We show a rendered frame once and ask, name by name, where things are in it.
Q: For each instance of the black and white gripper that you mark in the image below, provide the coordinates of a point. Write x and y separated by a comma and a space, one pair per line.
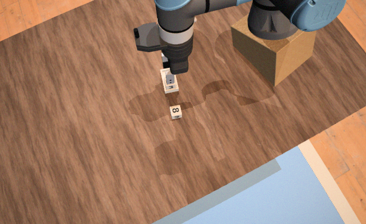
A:
175, 47

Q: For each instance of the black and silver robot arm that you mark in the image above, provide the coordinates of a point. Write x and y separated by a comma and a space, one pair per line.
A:
267, 19

